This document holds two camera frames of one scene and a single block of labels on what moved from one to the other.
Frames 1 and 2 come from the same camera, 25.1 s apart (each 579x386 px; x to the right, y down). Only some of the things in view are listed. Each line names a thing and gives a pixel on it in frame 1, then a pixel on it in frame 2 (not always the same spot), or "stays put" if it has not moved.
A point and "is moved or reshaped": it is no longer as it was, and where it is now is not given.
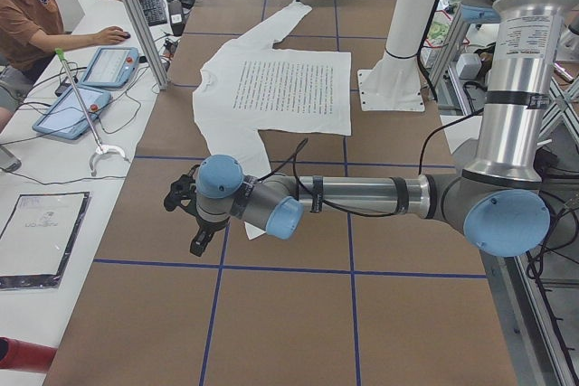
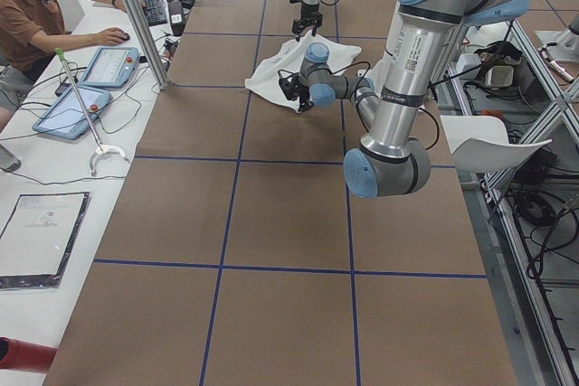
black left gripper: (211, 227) to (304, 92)
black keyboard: (154, 6) stays put
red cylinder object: (16, 354) stays put
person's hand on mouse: (107, 36) stays put
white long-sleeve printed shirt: (250, 86) is moved or reshaped
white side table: (67, 152) stays put
